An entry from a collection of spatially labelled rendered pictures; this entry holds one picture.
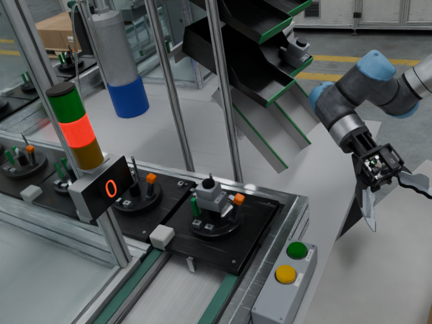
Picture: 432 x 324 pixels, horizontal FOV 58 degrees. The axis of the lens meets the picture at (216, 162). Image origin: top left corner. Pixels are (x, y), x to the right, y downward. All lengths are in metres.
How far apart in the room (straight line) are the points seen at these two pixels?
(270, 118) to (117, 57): 0.80
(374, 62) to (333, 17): 4.09
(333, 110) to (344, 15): 4.05
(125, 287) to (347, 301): 0.50
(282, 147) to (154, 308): 0.54
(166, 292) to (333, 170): 0.66
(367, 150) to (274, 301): 0.37
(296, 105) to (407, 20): 3.66
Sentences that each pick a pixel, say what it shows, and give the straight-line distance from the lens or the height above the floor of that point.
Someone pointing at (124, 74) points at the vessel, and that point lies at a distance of 1.75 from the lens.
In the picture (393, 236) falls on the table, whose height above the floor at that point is 0.86.
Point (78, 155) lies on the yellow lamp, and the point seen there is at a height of 1.29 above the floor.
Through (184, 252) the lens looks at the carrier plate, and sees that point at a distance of 0.94.
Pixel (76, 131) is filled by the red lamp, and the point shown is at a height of 1.34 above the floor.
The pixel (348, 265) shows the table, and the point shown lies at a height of 0.86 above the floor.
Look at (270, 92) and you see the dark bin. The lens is 1.03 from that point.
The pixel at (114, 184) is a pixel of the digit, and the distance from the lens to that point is 0.80.
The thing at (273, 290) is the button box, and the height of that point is 0.96.
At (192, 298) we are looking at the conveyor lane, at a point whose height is 0.92.
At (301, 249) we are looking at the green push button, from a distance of 0.91.
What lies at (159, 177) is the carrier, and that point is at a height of 0.97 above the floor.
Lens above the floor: 1.65
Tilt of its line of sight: 35 degrees down
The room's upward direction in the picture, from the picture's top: 11 degrees counter-clockwise
